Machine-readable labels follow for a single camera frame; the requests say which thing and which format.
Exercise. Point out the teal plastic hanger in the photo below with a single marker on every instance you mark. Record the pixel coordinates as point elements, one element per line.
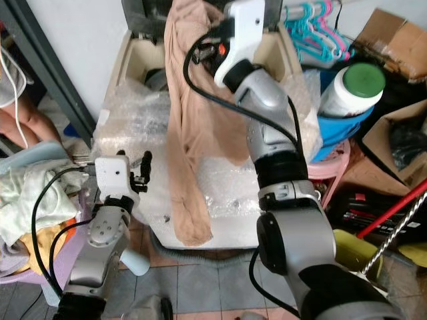
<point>300,33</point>

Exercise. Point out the pink plastic hanger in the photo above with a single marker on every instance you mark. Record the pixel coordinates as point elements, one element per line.
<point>340,46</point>

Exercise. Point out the clear bubble wrap sheet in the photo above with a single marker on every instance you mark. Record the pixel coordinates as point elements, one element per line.
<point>133,120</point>

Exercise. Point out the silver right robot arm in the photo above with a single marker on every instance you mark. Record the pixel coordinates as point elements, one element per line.
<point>270,113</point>

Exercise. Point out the pink plastic basket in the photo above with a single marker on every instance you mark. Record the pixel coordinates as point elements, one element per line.
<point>333,170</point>

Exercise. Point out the cream top-load washing machine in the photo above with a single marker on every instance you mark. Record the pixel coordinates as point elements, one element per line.
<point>233,230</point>

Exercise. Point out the adult in grey shorts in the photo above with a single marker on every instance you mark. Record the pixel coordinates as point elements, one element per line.
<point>27,123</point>

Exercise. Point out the closed brown cardboard box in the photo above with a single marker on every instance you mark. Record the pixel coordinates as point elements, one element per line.
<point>393,40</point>

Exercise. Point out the lilac garment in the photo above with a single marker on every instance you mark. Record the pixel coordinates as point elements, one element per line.
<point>7,263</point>

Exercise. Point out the beige tights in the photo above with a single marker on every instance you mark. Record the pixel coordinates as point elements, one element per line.
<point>200,133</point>

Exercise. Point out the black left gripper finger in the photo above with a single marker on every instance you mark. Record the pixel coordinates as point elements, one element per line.
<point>145,162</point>

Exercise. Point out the white jar green lid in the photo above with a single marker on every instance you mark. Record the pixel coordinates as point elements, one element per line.
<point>340,100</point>

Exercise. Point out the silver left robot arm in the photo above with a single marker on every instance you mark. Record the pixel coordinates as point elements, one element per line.
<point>100,233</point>

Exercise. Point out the orange garment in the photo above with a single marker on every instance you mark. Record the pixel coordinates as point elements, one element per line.
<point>40,240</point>

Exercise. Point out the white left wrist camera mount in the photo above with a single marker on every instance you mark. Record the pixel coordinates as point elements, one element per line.
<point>112,174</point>

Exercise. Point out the grey robot left foot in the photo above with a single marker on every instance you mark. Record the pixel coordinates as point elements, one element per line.
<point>147,310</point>

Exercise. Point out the open brown cardboard box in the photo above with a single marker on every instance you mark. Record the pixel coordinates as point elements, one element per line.
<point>370,130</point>

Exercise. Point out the blue plastic basket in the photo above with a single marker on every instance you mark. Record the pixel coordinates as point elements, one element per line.
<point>340,130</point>

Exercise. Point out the light blue plastic chair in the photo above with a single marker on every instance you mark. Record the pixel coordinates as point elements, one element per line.
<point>40,152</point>

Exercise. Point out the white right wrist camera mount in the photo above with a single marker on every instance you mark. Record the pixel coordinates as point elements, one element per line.
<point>243,33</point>

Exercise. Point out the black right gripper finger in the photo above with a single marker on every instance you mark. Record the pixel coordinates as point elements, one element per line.
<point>223,26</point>

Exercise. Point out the dark door frame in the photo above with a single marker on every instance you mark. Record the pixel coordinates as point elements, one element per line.
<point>53,66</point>

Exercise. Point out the black case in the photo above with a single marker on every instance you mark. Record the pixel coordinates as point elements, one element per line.
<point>347,206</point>

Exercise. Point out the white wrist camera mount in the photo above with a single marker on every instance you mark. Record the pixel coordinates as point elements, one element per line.
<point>112,174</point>
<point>243,33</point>

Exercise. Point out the light green garment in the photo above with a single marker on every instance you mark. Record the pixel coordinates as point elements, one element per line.
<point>33,196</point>

